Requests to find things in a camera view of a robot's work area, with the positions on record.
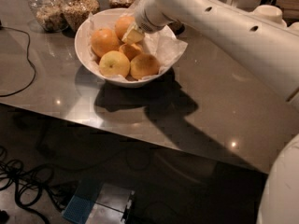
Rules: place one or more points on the glass jar with granola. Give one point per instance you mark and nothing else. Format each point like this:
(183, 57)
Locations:
(176, 27)

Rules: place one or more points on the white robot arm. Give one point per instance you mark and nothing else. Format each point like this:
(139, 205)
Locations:
(269, 49)

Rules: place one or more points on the white ceramic bowl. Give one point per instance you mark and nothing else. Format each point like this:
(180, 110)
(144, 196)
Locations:
(163, 45)

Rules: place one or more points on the white paper bowl liner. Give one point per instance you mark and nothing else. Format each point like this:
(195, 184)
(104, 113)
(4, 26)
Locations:
(102, 50)

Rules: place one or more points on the glass jar with oats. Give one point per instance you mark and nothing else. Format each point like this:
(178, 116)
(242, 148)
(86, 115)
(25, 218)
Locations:
(78, 11)

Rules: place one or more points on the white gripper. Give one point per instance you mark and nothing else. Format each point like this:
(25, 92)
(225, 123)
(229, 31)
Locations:
(146, 20)

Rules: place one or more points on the glass jar, far left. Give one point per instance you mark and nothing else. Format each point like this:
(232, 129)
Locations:
(49, 14)

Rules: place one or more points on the orange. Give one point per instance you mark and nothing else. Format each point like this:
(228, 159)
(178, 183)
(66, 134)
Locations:
(130, 51)
(122, 24)
(104, 40)
(144, 65)

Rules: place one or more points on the blue grey floor pedal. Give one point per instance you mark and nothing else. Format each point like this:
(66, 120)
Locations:
(99, 203)

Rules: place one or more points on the yellow-orange fruit, front left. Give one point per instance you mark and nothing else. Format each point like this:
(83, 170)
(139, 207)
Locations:
(114, 63)

